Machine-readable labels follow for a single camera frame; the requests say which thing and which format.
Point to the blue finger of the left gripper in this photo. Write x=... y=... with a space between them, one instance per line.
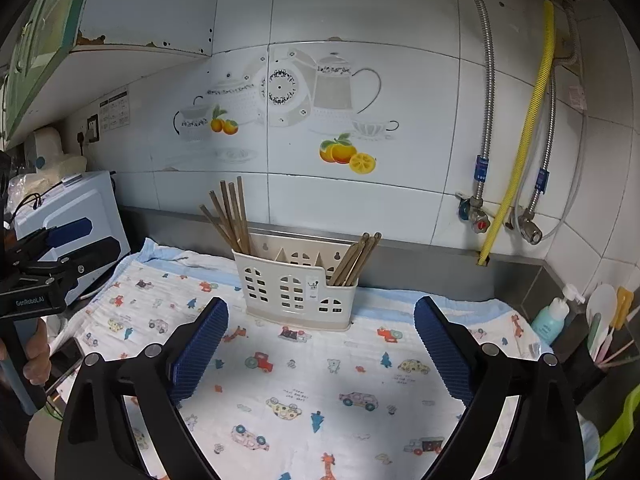
x=69 y=232

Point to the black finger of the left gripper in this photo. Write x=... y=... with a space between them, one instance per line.
x=91 y=257

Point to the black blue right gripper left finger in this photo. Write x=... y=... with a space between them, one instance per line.
x=96 y=440

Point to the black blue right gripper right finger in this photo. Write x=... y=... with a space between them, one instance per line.
x=544 y=440

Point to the person's hand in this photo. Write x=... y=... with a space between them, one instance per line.
x=38 y=367

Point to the white microwave appliance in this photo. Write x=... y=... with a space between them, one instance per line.
x=87 y=201

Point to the black utensil container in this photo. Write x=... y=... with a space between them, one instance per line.
x=601 y=386

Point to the teal soap pump bottle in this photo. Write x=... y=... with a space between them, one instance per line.
x=550 y=320

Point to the white silicone spatula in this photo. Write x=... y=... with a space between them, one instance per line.
x=600 y=312

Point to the brown chopstick far left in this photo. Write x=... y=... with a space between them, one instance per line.
x=218 y=227

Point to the yellow spatula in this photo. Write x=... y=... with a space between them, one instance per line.
x=624 y=299

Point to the printed white cloth mat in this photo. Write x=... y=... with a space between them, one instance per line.
x=279 y=403

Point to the white plastic utensil holder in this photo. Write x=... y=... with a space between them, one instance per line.
x=286 y=280

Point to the steel angle valve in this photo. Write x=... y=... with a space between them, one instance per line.
x=527 y=227

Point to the brown chopstick group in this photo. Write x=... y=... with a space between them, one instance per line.
x=354 y=273
x=339 y=275

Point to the brown chopstick right group left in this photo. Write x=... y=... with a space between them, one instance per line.
x=339 y=275

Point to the wall power socket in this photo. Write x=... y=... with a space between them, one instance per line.
x=93 y=129

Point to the green wall cabinet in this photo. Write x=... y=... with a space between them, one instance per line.
x=71 y=52

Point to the red handle water valve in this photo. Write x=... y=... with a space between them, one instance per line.
x=471 y=211

